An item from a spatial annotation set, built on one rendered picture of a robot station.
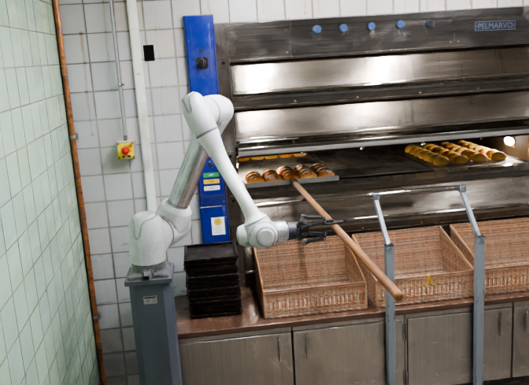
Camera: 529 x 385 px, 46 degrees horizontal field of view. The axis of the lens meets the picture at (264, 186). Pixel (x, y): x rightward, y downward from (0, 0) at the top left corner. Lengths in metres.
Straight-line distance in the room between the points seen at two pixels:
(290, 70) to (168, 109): 0.71
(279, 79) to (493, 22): 1.28
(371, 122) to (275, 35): 0.74
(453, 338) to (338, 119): 1.35
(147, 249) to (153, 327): 0.36
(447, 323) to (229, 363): 1.17
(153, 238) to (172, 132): 0.93
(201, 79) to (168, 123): 0.30
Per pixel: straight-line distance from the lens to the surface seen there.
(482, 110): 3.94
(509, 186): 4.12
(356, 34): 3.67
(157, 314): 2.88
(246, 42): 3.56
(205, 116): 2.60
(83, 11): 3.57
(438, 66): 3.82
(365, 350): 3.47
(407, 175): 3.82
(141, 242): 2.79
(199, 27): 3.50
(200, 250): 3.48
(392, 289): 2.00
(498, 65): 3.96
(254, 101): 3.56
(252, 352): 3.35
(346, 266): 3.76
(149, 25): 3.54
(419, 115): 3.79
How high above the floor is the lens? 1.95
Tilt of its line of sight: 12 degrees down
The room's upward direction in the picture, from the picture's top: 4 degrees counter-clockwise
